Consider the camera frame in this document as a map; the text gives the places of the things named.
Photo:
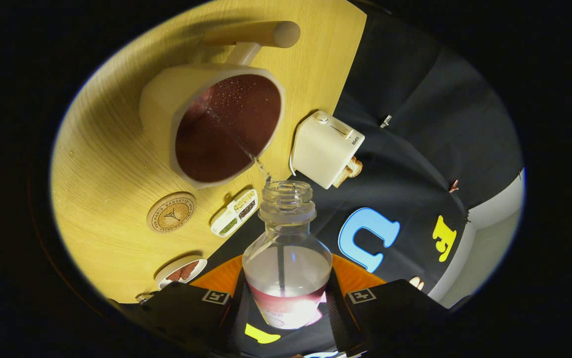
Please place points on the white divided bean dish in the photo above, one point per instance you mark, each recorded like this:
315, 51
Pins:
234, 214

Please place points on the clear juice bottle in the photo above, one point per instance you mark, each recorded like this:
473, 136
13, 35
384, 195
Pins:
286, 278

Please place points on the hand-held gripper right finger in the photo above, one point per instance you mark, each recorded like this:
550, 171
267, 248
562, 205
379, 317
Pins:
338, 323

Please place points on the white round plate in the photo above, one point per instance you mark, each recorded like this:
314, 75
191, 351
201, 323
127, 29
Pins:
166, 279

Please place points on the toast slice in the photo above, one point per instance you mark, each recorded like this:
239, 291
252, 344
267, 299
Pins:
343, 178
355, 167

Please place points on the silver clip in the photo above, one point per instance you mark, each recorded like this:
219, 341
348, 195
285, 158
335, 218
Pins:
386, 121

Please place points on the wooden table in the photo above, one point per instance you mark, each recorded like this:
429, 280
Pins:
107, 174

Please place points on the red clip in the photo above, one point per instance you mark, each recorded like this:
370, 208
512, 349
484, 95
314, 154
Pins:
453, 186

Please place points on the red meat slice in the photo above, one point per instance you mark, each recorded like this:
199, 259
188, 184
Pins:
189, 269
174, 275

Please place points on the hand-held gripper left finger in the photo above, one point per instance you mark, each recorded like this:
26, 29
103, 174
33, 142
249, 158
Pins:
236, 323

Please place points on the round wooden coaster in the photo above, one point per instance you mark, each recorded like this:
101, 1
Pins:
171, 213

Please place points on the white toaster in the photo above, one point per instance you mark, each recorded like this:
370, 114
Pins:
321, 149

